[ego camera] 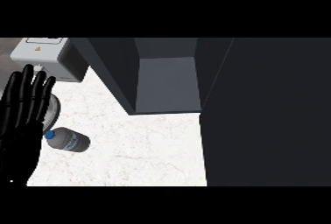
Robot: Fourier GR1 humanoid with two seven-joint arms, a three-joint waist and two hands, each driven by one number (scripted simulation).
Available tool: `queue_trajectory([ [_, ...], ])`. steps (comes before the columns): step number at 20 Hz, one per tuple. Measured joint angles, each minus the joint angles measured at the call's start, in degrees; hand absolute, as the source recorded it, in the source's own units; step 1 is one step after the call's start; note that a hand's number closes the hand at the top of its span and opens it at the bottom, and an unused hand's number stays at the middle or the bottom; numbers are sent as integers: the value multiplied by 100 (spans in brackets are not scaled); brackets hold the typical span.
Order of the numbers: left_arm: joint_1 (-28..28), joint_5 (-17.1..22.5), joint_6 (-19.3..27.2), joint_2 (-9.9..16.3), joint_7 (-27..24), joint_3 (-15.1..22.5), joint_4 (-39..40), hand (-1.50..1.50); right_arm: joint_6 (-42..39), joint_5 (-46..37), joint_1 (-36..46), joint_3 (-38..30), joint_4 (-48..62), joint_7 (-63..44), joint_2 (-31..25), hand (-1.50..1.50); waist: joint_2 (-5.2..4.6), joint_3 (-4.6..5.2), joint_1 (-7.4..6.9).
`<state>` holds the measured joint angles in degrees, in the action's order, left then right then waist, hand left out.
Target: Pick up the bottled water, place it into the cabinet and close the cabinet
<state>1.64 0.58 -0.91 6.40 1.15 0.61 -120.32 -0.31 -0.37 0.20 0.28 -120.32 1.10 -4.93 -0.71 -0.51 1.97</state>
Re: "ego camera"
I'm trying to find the dark grey cabinet door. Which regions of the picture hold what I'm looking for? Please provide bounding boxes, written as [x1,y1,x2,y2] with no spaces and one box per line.
[200,38,331,187]

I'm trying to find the pale grey appliance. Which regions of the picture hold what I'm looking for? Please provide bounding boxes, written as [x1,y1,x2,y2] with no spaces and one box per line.
[9,38,90,83]

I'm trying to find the dark grey cabinet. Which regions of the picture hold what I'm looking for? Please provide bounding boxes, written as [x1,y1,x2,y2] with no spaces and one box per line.
[70,38,237,116]

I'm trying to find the grey water bottle, blue cap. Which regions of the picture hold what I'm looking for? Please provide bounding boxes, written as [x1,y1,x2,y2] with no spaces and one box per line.
[43,126,92,153]

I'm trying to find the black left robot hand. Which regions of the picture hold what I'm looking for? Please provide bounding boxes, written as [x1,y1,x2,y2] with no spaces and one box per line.
[0,64,58,187]

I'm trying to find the grey round plate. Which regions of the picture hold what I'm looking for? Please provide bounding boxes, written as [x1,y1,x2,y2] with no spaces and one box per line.
[41,93,62,134]

